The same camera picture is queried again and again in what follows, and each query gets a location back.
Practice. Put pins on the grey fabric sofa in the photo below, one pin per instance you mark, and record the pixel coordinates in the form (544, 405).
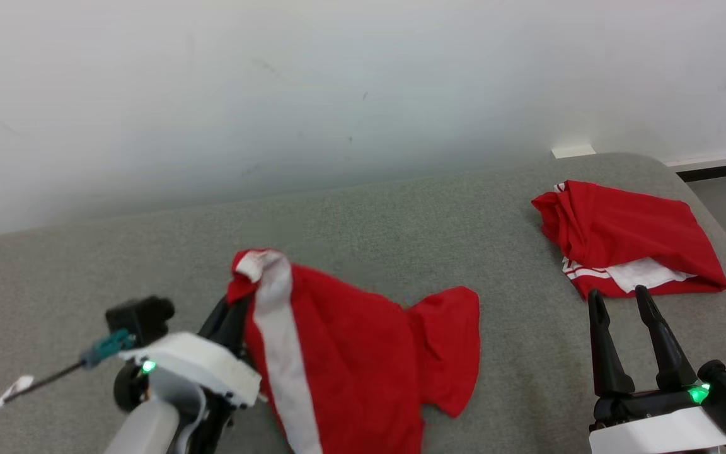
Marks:
(369, 233)

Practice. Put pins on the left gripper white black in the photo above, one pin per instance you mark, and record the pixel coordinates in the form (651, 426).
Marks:
(199, 356)

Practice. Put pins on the red shorts with white stripe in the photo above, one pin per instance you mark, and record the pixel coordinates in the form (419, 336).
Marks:
(357, 353)

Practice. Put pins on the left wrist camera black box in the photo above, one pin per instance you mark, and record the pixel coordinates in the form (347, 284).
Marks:
(139, 315)

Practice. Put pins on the small white wall block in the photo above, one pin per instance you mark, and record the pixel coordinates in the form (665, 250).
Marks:
(573, 152)

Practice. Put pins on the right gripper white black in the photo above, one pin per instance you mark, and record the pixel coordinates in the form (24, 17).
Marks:
(646, 435)

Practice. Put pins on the red Bulls 23 jersey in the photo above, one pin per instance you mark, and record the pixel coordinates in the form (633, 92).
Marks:
(628, 227)

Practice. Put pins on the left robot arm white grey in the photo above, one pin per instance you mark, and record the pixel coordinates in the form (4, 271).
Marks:
(149, 429)

